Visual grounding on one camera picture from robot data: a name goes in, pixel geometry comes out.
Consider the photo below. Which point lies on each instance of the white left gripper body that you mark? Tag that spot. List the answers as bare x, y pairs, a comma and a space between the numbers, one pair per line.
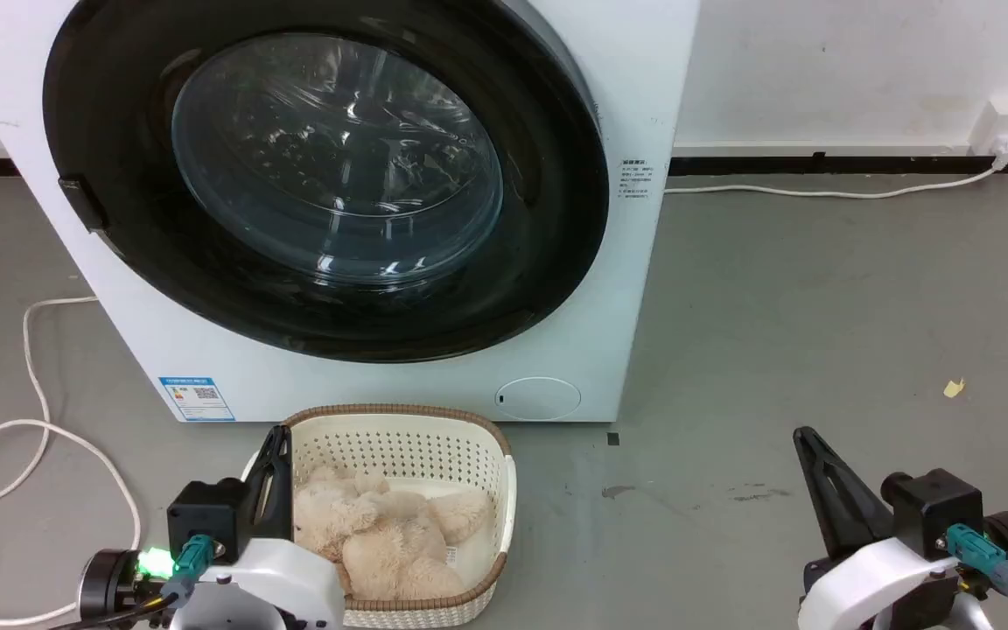
285, 582

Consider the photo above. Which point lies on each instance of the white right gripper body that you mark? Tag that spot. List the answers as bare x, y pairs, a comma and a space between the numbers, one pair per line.
871, 582

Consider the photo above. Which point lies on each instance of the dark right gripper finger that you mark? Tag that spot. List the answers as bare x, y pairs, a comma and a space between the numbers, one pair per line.
863, 507
823, 490

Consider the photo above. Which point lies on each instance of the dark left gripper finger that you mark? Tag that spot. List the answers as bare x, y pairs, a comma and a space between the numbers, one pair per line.
283, 499
261, 490

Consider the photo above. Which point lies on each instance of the black round glass washer door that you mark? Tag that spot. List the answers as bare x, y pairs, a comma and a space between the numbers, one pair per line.
548, 245

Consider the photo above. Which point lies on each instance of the white front-load washing machine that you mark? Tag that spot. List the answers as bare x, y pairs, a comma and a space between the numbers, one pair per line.
644, 105

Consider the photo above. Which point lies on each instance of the blue energy label sticker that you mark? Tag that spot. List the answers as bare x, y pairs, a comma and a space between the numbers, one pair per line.
198, 398

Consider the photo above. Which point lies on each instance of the beige plush toy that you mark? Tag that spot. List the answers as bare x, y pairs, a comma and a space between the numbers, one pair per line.
390, 534

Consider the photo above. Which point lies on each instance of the white plastic laundry basket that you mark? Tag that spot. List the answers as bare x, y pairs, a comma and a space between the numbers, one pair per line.
399, 442

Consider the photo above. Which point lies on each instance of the yellow paper scrap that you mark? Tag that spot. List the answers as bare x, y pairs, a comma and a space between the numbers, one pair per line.
955, 388

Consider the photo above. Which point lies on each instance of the round drain filter cover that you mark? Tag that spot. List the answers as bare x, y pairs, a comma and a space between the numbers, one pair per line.
539, 398

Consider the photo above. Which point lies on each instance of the small text sticker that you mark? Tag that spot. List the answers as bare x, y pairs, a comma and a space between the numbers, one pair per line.
634, 179

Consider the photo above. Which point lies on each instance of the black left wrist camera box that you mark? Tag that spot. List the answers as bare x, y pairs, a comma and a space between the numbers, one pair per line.
206, 512

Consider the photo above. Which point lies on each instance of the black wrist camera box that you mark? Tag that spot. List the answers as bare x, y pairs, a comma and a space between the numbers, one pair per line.
206, 512
937, 507

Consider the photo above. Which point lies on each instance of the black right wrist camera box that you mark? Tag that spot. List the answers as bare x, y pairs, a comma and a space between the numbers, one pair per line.
937, 507

